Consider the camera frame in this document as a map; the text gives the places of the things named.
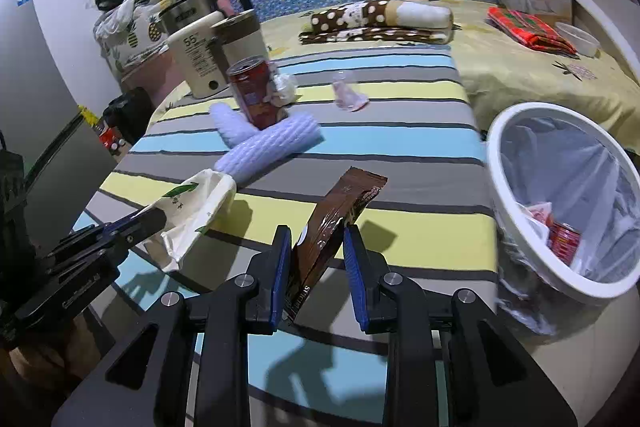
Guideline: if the crumpled white tissue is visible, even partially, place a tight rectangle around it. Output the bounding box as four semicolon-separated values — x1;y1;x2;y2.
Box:
271;66;297;107

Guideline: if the white round trash bin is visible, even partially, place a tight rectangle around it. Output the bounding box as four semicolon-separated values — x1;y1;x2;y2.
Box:
486;102;639;303

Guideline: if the brown snack wrapper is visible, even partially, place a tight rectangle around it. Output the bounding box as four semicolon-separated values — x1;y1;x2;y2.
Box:
284;167;387;322

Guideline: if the clear plastic container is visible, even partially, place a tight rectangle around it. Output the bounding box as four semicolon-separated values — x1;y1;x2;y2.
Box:
554;22;600;57

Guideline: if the red toy car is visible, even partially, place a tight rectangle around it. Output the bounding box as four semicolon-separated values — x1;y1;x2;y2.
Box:
99;127;128;156

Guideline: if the red soda can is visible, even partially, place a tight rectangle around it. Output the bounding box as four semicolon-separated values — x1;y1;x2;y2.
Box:
227;55;285;130

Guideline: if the steel kettle black handle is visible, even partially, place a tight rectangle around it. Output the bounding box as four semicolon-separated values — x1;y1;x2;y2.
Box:
158;0;254;35

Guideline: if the black bag on floor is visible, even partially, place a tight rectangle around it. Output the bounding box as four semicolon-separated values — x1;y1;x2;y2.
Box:
103;87;154;145

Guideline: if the translucent bin liner bag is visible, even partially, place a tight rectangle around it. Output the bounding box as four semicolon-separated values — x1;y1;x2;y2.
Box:
498;117;639;338

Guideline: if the white green paper bag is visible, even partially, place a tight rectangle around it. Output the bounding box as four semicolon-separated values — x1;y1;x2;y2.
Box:
141;169;236;273

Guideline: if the red plaid folded cloth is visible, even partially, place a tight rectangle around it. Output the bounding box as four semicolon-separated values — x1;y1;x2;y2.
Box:
487;6;577;56

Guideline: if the red tissue pack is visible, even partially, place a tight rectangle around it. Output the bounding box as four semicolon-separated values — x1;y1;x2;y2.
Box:
518;202;553;242

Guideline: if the cream brown tumbler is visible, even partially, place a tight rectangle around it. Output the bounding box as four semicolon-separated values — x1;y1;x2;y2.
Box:
207;9;269;75

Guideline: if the cream electric kettle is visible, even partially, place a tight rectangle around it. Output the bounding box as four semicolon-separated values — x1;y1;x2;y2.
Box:
167;11;227;98

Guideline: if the striped mat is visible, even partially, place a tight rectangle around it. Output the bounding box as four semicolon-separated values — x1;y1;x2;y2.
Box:
92;44;497;426

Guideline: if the lavender knitted cloth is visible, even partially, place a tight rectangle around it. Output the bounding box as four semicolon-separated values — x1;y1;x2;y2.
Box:
209;103;322;184

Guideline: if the brown polka dot pillow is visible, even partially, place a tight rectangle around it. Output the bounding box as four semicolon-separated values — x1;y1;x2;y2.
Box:
298;0;454;44

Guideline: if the grey refrigerator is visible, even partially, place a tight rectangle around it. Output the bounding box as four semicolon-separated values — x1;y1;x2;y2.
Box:
1;0;115;253

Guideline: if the clear plastic wrapper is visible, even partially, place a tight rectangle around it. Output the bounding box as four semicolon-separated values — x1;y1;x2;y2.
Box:
332;70;369;112

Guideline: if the red cartoon snack box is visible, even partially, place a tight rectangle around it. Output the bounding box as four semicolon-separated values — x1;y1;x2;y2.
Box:
547;221;582;265

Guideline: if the pineapple print bag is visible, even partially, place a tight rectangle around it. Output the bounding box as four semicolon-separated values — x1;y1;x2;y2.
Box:
93;0;178;79

